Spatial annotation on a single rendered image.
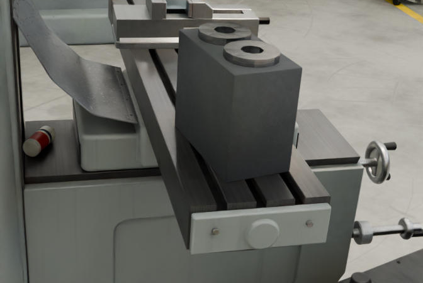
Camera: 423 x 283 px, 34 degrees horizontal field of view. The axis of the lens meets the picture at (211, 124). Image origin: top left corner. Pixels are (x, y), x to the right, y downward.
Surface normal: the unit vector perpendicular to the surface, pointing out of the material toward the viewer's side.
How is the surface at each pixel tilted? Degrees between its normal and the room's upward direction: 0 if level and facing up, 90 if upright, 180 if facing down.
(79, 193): 90
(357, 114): 0
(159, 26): 90
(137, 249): 90
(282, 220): 90
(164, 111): 0
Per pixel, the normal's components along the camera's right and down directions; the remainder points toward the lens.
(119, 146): 0.23, 0.44
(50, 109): 0.07, -0.90
